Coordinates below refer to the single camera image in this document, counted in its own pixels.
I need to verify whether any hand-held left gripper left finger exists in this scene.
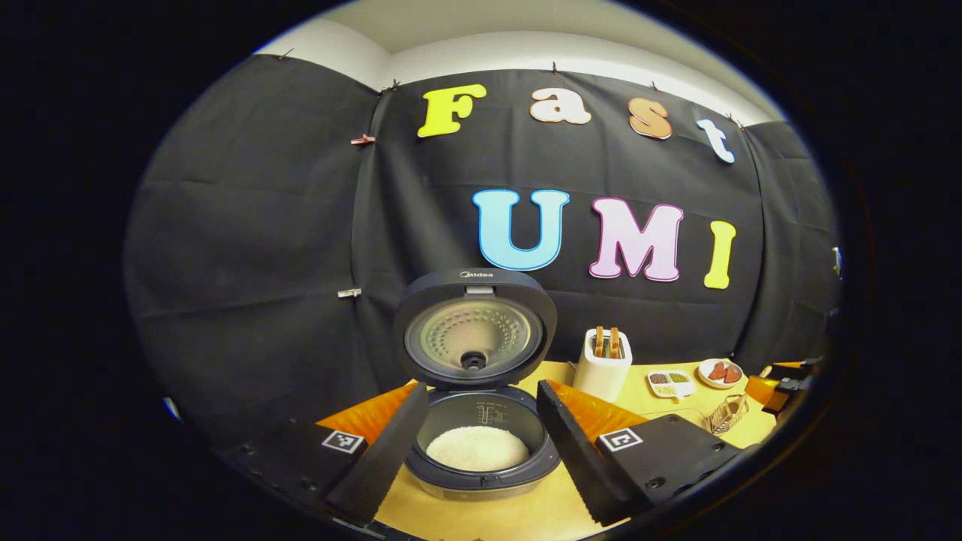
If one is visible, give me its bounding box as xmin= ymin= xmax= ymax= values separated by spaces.
xmin=218 ymin=382 xmax=429 ymax=527

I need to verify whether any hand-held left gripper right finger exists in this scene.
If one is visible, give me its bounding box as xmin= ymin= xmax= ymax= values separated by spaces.
xmin=536 ymin=379 xmax=745 ymax=528

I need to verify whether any metal wire chopstick holder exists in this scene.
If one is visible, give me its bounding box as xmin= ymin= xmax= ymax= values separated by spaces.
xmin=706 ymin=393 xmax=749 ymax=437

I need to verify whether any white rice pile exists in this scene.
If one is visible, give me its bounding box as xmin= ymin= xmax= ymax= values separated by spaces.
xmin=425 ymin=425 xmax=531 ymax=473

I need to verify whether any dark rice cooker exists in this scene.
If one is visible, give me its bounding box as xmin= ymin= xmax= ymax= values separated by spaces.
xmin=392 ymin=268 xmax=563 ymax=503

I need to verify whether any white round plate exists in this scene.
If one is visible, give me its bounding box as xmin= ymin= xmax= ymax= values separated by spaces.
xmin=697 ymin=358 xmax=744 ymax=389

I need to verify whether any white toaster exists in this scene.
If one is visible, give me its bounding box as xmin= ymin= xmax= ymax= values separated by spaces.
xmin=573 ymin=328 xmax=634 ymax=403

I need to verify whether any white divided bean dish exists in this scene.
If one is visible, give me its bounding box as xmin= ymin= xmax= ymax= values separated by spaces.
xmin=646 ymin=369 xmax=697 ymax=399

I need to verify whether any black backdrop cloth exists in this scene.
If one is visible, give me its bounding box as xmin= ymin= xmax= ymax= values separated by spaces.
xmin=124 ymin=54 xmax=843 ymax=452

